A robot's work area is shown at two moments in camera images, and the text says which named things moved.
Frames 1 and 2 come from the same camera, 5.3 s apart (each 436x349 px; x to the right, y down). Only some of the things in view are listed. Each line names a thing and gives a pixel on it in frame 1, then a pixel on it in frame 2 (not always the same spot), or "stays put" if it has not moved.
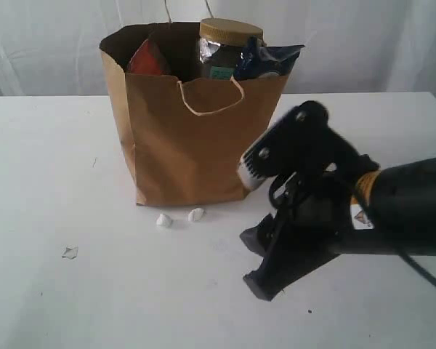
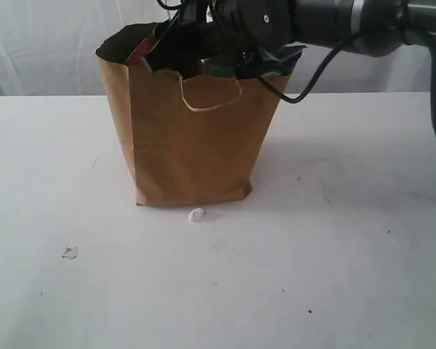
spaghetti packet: [256, 59] stays put
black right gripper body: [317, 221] -> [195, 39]
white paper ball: [196, 215] stays put
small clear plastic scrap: [70, 252] stays put
